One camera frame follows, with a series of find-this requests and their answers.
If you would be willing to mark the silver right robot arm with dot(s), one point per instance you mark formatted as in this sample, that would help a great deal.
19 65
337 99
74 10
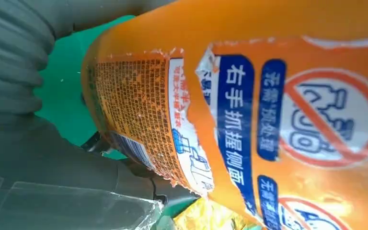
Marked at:
9 63

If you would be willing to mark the yellow plastic sheet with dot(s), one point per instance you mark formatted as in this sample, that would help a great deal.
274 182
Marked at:
209 219

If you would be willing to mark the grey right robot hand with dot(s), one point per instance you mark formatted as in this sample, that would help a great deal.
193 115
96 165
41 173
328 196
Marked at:
44 158

